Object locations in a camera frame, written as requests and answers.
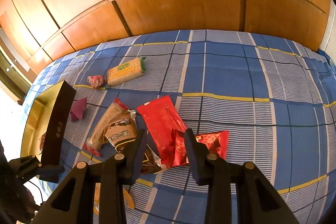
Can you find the purple snack packet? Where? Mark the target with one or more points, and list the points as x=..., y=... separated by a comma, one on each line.
x=78, y=108

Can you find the green-ended cracker packet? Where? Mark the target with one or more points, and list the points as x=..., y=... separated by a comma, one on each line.
x=126, y=72

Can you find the gold box with black sides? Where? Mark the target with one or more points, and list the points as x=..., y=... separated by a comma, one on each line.
x=60, y=119

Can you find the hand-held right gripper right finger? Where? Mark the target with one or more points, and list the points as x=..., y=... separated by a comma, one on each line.
x=194, y=166

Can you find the yellow white snack packet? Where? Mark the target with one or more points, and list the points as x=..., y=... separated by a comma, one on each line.
x=128, y=200

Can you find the shiny red foil packet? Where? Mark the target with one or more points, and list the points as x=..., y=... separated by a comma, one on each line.
x=212, y=142

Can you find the small red snack packet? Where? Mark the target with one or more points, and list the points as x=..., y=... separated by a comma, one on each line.
x=42, y=142

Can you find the dark brown snack packet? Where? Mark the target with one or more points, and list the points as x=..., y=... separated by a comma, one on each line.
x=123, y=129

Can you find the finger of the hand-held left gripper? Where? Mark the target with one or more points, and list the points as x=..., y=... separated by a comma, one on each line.
x=51, y=173
x=25, y=165

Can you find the wooden wardrobe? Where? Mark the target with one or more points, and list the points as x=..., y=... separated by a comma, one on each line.
x=183, y=8

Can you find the long wafer packet red ends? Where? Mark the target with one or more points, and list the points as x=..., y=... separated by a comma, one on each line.
x=105, y=121

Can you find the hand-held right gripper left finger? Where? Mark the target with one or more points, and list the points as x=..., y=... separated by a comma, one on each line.
x=140, y=158

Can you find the dark wooden door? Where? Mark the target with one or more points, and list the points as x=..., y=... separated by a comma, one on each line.
x=10, y=69

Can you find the blue plaid bed sheet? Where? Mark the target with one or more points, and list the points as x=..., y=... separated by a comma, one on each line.
x=236, y=121

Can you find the blue cloth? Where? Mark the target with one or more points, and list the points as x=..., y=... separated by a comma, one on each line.
x=328, y=58

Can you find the pink white candy packet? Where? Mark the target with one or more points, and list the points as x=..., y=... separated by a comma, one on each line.
x=95, y=81

